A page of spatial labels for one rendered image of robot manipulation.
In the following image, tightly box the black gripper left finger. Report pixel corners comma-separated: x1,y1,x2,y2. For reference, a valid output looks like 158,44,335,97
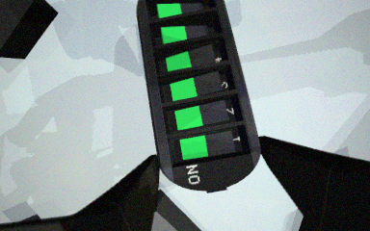
0,155,160,231

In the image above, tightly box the dark grey switch panel with green rocker switches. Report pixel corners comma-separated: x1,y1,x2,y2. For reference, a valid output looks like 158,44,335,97
136,0,261,193

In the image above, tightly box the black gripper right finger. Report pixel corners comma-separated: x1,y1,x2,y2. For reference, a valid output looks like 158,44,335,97
259,136,370,231

